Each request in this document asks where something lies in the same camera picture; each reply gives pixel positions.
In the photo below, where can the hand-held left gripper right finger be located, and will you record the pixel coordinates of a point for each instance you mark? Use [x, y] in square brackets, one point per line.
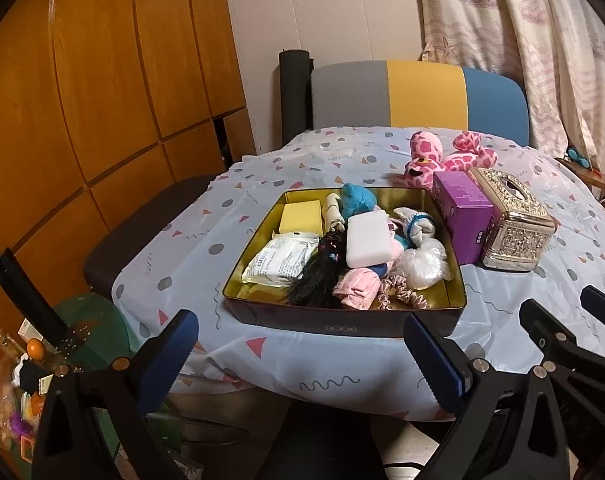
[435, 360]

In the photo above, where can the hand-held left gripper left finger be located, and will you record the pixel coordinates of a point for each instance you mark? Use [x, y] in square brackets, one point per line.
[167, 360]

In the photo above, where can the pink satin scrunchie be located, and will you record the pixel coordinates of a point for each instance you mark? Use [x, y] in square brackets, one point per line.
[407, 299]

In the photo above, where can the clear plastic bag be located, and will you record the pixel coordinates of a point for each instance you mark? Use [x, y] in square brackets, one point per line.
[422, 265]

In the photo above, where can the dark tin box gold interior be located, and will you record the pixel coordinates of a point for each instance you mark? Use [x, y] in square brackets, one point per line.
[342, 327]

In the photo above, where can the pink towel blue band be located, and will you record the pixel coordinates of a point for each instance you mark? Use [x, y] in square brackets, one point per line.
[355, 287]

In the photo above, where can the white knitted sock blue band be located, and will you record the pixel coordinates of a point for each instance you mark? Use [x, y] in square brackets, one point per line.
[422, 230]

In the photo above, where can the white sponge block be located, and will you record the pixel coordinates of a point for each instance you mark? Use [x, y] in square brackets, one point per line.
[367, 240]

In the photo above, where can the black beaded wig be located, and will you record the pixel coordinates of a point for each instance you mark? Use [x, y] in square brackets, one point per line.
[315, 280]

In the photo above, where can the white wet wipes packet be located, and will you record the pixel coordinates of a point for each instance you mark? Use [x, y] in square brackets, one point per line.
[277, 260]

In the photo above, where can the green glass table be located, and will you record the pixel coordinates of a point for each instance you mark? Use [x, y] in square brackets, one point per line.
[97, 320]

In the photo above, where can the gold ornate tissue box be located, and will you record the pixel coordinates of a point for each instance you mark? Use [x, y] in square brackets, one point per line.
[512, 240]

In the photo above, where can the dark brown chair seat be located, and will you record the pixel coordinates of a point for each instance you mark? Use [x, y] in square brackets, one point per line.
[132, 240]

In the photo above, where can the wooden side table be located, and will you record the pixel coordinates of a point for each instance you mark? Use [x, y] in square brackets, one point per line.
[592, 180]

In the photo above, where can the orange fruit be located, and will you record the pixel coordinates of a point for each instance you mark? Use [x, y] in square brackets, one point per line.
[35, 349]

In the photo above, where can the purple cardboard box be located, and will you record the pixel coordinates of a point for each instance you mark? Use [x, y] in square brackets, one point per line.
[462, 225]

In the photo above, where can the light blue printed tablecloth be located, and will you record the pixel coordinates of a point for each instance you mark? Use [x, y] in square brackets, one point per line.
[192, 220]

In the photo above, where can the black flat bar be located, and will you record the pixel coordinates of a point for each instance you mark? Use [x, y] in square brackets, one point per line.
[27, 295]

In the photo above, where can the beige doll figure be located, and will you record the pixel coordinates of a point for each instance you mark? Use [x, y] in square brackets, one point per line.
[332, 210]

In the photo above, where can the yellow sponge block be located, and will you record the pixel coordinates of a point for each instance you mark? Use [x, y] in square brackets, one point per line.
[300, 216]

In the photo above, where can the pink spotted plush toy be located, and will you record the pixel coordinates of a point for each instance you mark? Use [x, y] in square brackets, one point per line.
[425, 152]

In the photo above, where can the grey yellow blue chair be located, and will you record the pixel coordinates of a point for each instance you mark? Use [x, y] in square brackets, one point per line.
[422, 95]

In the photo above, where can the wooden wardrobe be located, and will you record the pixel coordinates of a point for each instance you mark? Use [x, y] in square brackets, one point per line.
[107, 85]

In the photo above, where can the pale printed curtain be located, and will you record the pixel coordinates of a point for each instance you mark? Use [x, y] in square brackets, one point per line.
[532, 35]

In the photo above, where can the black foam roll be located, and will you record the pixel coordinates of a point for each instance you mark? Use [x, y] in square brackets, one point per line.
[295, 100]

